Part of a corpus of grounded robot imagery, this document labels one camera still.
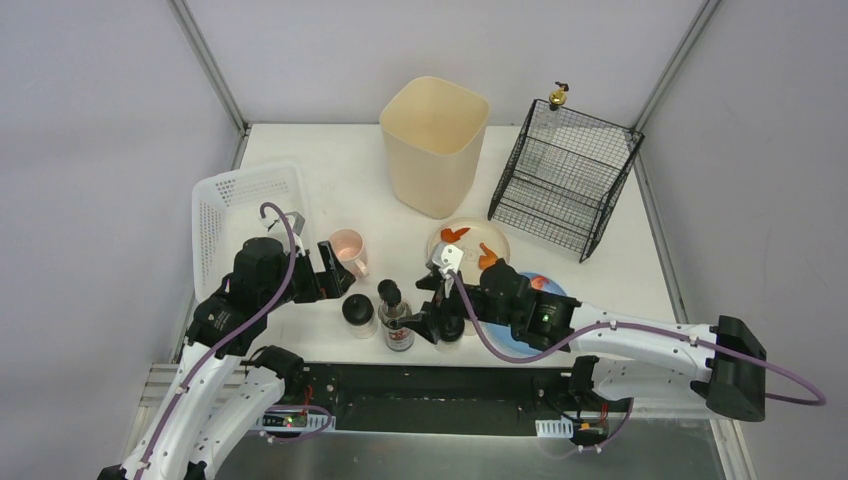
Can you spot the red shrimp toy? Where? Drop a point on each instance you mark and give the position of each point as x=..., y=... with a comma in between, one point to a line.
x=539, y=282

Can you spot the beige plastic bin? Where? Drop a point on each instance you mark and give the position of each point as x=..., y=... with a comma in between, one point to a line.
x=433, y=131

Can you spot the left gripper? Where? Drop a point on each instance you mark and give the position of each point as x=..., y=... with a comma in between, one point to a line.
x=318, y=270

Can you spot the orange curved food piece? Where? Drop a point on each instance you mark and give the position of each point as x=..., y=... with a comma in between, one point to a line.
x=487, y=258

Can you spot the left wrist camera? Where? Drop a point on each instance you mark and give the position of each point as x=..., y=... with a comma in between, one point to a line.
x=288, y=222

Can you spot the white plastic basket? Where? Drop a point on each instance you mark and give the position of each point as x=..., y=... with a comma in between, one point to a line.
x=226, y=213

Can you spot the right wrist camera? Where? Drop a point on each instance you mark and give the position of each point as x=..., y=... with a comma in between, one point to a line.
x=445, y=259

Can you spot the black lid jar left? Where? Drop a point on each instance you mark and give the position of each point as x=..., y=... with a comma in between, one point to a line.
x=359, y=314

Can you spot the pink mug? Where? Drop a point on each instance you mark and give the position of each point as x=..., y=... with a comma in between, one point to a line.
x=349, y=247

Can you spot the black lid jar middle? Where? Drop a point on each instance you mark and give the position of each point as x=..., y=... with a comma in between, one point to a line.
x=449, y=328

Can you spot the small dark spice jar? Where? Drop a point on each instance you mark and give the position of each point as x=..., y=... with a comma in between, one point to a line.
x=389, y=292

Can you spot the black lid jar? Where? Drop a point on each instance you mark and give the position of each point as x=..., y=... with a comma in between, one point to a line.
x=449, y=328
x=359, y=314

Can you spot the clear glass bottle gold cap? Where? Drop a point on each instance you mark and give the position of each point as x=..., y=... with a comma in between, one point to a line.
x=549, y=120

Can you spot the black wire basket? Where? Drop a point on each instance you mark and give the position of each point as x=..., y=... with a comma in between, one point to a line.
x=569, y=198

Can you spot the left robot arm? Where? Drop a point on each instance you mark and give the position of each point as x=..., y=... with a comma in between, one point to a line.
x=190, y=438

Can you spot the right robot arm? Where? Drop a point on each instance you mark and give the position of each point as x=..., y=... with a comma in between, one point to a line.
x=620, y=356

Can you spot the soy sauce bottle red label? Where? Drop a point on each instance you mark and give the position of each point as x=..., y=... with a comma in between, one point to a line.
x=393, y=308

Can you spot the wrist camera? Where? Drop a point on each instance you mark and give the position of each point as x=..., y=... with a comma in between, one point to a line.
x=288, y=222
x=445, y=259

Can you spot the orange food piece top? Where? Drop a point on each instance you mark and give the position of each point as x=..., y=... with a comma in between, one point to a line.
x=451, y=236

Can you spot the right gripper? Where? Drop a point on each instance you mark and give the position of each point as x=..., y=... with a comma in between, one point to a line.
x=441, y=307

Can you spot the beige plate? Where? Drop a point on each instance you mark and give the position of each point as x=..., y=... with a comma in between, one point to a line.
x=481, y=238

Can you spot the blue plate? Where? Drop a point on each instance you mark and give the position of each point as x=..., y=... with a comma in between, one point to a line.
x=500, y=335

